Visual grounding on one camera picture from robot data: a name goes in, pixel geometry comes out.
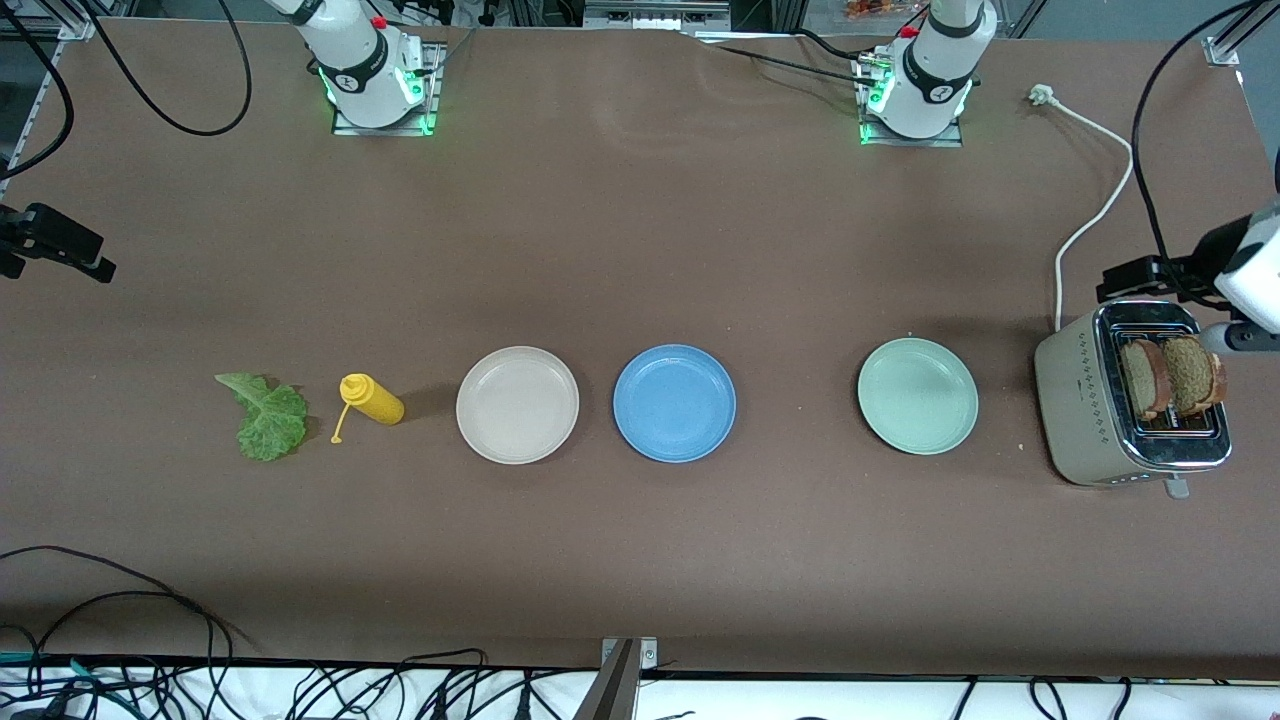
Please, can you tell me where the brown bread slice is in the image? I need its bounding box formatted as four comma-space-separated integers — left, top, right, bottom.
1118, 338, 1173, 421
1162, 335, 1228, 417

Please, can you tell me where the green lettuce leaf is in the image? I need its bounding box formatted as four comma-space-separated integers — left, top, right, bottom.
214, 372, 309, 463

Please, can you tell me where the mint green plate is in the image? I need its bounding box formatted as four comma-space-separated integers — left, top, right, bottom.
857, 337, 980, 456

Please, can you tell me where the beige plate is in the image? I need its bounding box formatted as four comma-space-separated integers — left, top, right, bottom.
455, 346, 581, 466

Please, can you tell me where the blue plate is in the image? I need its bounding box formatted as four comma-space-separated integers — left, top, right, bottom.
612, 344, 738, 464

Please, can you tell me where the beige and chrome toaster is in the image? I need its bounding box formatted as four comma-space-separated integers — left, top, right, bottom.
1034, 300, 1233, 499

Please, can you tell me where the yellow mustard squeeze bottle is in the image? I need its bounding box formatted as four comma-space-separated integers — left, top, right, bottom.
330, 373, 406, 445

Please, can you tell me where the aluminium profile bar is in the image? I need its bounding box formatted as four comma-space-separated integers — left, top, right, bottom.
575, 638, 641, 720

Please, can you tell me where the white toaster power cable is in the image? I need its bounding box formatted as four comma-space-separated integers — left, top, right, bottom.
1028, 84, 1136, 333

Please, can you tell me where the aluminium table frame rail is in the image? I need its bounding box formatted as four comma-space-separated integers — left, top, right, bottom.
0, 40, 66, 201

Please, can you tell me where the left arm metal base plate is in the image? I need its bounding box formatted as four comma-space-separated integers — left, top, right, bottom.
857, 50, 966, 149

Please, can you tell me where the thin black cable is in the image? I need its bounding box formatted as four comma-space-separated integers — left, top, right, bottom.
0, 545, 256, 656

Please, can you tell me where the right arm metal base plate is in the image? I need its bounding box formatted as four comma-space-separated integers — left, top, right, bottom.
332, 40, 443, 138

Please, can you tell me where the black left base cable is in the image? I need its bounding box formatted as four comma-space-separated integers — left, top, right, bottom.
700, 28, 873, 89

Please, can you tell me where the small metal bracket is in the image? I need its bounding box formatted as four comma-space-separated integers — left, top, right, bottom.
600, 637, 659, 673

